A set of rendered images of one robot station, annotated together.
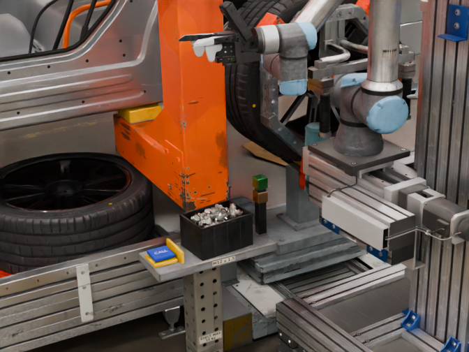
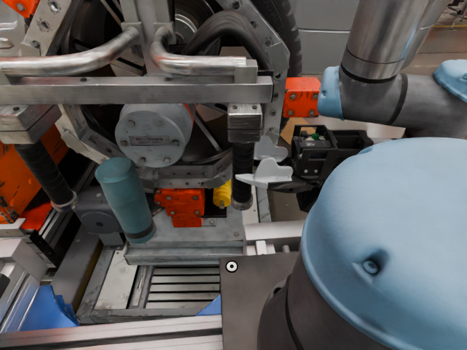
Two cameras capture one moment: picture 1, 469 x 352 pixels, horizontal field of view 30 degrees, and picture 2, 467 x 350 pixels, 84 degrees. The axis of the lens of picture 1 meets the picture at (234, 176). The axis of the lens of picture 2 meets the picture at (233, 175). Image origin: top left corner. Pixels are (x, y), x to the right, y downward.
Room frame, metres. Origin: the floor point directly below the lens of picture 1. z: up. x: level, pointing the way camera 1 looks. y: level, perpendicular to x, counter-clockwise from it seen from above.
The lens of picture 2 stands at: (2.63, -0.75, 1.13)
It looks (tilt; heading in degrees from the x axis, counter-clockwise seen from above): 42 degrees down; 27
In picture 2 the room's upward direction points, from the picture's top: straight up
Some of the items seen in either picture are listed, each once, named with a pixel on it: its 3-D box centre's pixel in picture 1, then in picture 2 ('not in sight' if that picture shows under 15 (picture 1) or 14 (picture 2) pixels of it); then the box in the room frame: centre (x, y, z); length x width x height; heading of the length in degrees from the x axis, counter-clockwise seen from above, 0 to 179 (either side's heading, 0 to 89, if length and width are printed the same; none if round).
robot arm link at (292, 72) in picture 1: (290, 72); not in sight; (2.30, -0.16, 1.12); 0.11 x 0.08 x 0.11; 17
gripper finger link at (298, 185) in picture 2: not in sight; (291, 179); (2.96, -0.69, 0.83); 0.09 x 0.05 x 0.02; 127
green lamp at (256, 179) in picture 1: (259, 181); not in sight; (2.66, -0.08, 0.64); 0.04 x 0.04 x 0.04; 27
